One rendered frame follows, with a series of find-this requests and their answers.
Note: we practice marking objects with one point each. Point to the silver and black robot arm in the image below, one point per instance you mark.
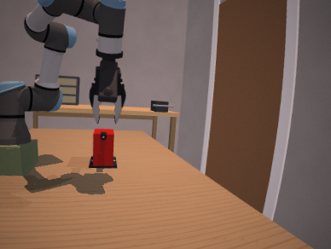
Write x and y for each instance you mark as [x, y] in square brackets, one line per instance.
[45, 96]

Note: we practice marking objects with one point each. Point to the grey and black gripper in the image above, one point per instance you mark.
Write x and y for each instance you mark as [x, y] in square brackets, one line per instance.
[94, 89]

